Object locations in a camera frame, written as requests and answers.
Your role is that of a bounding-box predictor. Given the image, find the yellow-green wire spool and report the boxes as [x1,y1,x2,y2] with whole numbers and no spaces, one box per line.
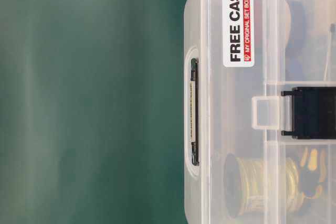
[224,153,305,218]

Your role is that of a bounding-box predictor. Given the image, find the black box latch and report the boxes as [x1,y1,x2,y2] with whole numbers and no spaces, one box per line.
[281,87,335,140]

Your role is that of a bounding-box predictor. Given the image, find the clear plastic tool box lid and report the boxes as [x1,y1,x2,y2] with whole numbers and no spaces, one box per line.
[184,0,272,223]

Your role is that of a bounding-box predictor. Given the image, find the red electrical tape roll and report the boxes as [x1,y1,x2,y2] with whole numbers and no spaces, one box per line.
[254,0,263,23]

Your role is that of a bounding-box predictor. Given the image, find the white Free Case label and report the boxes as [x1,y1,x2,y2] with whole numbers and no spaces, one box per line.
[222,0,255,67]

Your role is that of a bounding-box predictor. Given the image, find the clear plastic tool box base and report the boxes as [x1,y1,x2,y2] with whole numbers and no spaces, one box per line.
[263,0,335,223]

